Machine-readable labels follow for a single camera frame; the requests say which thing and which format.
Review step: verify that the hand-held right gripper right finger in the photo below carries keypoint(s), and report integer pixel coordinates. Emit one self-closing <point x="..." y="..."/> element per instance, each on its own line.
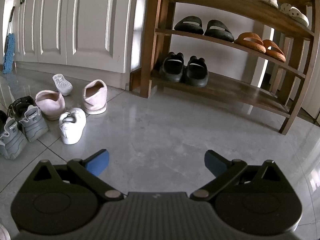
<point x="212" y="164"/>

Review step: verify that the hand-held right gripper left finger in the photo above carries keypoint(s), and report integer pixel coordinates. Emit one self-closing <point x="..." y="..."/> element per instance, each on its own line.
<point x="100" y="163"/>

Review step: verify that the white sneaker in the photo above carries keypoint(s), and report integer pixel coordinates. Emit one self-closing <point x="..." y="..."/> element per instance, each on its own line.
<point x="62" y="85"/>
<point x="72" y="130"/>

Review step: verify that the grey sneaker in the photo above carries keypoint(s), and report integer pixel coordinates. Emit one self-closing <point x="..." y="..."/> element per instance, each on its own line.
<point x="35" y="128"/>
<point x="12" y="143"/>

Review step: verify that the pink slip-on shoe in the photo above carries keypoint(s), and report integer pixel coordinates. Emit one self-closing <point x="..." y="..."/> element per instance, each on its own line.
<point x="95" y="100"/>
<point x="50" y="105"/>

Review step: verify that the black slipper with ears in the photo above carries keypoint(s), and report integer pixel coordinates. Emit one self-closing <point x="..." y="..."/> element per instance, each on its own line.
<point x="196" y="78"/>
<point x="172" y="73"/>

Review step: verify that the brown wooden shoe rack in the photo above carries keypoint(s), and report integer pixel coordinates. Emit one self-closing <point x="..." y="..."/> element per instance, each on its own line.
<point x="150" y="55"/>

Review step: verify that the orange slide sandal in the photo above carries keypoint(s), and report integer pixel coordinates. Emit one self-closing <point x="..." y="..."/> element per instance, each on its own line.
<point x="275" y="51"/>
<point x="250" y="43"/>

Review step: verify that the black slide sandal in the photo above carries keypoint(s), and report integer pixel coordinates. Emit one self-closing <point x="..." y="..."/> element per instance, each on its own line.
<point x="188" y="25"/>
<point x="219" y="31"/>

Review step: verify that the blue mop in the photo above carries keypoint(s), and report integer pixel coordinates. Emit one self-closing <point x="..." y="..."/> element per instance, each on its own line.
<point x="8" y="53"/>

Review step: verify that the white panelled cabinet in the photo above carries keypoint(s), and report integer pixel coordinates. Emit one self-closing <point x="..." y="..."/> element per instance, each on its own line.
<point x="87" y="17"/>

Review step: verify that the white perforated clog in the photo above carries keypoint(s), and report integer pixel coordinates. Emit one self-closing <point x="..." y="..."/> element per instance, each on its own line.
<point x="295" y="14"/>
<point x="265" y="0"/>

